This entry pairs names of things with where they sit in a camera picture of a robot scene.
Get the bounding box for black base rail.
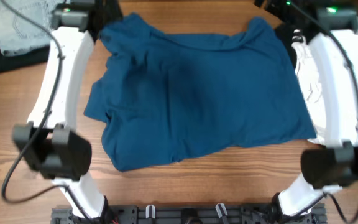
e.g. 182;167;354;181
50;203;328;224

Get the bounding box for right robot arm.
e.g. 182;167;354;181
255;1;358;223

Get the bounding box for dark blue polo shirt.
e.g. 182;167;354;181
84;14;316;172

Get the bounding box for black garment under white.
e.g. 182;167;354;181
274;23;297;68

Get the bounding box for white crumpled garment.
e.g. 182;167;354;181
291;29;358;147

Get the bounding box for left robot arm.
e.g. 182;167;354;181
12;0;122;223

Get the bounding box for left black cable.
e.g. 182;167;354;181
0;0;88;222

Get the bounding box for light blue denim jeans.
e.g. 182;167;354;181
0;0;63;57

